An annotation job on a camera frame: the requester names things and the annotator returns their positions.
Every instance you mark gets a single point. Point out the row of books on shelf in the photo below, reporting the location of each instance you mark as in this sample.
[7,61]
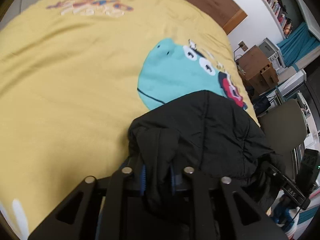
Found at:
[279,11]

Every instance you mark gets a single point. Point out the teal curtain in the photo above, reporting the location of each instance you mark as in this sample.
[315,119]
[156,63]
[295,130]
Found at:
[299,43]

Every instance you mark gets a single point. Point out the white printer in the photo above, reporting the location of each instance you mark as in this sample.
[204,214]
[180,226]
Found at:
[274,55]

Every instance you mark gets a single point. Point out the black puffer coat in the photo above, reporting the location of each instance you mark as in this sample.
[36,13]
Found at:
[210,133]

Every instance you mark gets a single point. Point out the yellow cartoon bed cover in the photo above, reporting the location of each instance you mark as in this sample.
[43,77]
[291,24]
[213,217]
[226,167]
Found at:
[75,73]

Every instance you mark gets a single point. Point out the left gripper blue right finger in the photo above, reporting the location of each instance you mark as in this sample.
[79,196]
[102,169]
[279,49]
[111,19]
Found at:
[217,208]

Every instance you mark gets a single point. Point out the wall power socket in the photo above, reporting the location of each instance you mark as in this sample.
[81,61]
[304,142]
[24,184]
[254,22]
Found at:
[243,46]

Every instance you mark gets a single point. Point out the olive green chair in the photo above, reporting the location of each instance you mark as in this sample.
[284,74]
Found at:
[285,129]

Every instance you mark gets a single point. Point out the wooden nightstand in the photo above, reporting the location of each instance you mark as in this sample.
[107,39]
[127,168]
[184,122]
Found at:
[257,70]

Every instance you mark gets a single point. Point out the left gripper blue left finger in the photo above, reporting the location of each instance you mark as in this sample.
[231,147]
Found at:
[93,209]

